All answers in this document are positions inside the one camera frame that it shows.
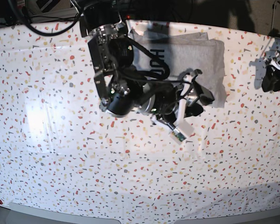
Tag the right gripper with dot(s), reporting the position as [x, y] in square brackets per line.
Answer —
[168, 104]

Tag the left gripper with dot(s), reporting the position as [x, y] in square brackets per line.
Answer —
[271, 80]

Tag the grey T-shirt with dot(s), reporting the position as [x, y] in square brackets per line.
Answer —
[186, 53]

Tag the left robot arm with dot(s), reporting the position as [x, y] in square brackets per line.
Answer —
[277, 54]

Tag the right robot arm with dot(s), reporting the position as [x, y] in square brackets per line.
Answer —
[127, 75]

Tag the white metal stand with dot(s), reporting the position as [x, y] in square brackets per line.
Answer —
[275, 22]

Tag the terrazzo patterned tablecloth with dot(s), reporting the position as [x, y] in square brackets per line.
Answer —
[59, 152]

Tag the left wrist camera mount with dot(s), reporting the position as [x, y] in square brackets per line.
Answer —
[275, 64]

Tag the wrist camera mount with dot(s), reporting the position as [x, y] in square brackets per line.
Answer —
[179, 130]
[275, 64]

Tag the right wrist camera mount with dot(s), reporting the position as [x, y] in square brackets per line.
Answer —
[179, 130]

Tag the black cable bundle background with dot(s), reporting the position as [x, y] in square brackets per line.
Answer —
[23, 16]

